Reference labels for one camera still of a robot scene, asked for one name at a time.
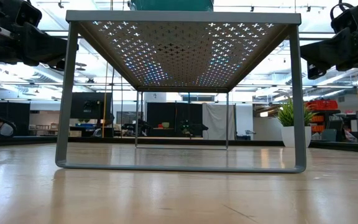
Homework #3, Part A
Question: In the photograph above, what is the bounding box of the black aluminium table frame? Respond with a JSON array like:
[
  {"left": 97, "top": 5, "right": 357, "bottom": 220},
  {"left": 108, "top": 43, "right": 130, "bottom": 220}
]
[{"left": 0, "top": 134, "right": 358, "bottom": 154}]

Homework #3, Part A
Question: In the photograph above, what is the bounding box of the black monitor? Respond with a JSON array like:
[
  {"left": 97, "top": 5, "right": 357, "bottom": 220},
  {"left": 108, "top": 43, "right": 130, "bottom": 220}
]
[{"left": 70, "top": 91, "right": 114, "bottom": 121}]

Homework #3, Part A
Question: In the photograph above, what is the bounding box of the black partition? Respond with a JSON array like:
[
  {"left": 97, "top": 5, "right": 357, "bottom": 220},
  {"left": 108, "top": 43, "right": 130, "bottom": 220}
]
[{"left": 146, "top": 101, "right": 203, "bottom": 138}]

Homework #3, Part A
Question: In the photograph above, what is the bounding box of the person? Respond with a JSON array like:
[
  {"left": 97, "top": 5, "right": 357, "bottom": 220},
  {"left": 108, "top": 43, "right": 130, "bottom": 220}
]
[{"left": 0, "top": 119, "right": 16, "bottom": 138}]

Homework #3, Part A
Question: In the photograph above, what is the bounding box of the red storage bin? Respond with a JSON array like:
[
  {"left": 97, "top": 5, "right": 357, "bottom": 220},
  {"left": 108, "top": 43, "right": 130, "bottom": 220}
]
[{"left": 305, "top": 99, "right": 339, "bottom": 111}]

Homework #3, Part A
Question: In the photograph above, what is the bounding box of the small potted green plant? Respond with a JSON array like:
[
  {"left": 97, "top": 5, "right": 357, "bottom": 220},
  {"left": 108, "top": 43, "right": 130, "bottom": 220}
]
[{"left": 275, "top": 98, "right": 318, "bottom": 148}]

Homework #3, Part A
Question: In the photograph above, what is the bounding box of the blue-green patterned mini bowl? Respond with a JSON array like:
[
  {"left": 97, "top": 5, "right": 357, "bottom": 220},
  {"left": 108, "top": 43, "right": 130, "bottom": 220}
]
[{"left": 129, "top": 0, "right": 214, "bottom": 12}]

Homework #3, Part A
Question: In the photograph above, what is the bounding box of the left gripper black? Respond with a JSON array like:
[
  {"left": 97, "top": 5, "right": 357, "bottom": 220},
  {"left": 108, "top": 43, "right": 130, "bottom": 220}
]
[{"left": 0, "top": 0, "right": 79, "bottom": 66}]

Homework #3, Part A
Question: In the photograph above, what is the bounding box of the grey perforated metal riser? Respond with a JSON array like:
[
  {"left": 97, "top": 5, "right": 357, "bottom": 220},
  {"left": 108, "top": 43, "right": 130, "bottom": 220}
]
[{"left": 55, "top": 10, "right": 307, "bottom": 174}]

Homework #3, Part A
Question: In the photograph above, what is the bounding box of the white curtain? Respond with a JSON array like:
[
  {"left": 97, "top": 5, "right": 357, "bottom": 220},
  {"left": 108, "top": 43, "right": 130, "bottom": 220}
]
[{"left": 201, "top": 103, "right": 236, "bottom": 141}]

